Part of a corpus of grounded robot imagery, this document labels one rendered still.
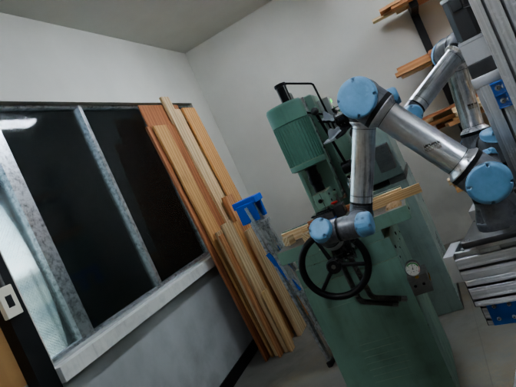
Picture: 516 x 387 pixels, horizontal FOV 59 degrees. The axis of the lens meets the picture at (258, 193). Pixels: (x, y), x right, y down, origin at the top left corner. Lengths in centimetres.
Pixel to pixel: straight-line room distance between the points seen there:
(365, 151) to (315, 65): 299
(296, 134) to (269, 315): 174
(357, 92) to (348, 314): 110
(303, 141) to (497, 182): 96
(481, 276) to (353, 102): 67
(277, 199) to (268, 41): 153
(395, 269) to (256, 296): 162
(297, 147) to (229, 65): 274
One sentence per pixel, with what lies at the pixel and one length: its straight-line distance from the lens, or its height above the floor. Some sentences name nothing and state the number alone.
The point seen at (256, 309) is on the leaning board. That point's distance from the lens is 342.
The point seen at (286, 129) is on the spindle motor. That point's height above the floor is 139.
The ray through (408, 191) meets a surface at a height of 92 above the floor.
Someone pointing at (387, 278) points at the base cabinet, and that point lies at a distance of 205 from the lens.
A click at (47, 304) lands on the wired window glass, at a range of 251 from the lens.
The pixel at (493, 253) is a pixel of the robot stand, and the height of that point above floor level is 75.
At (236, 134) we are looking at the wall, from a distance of 468.
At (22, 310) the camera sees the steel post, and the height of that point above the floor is 115.
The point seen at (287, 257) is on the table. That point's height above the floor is 87.
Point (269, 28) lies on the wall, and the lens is 461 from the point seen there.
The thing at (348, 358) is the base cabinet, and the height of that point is 35.
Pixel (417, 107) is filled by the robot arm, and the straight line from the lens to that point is 183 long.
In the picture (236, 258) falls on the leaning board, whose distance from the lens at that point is 338.
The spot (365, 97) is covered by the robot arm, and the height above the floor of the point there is 133.
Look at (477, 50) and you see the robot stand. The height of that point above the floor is 133.
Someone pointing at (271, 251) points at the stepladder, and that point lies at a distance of 286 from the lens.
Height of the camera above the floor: 125
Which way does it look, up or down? 2 degrees down
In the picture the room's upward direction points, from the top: 24 degrees counter-clockwise
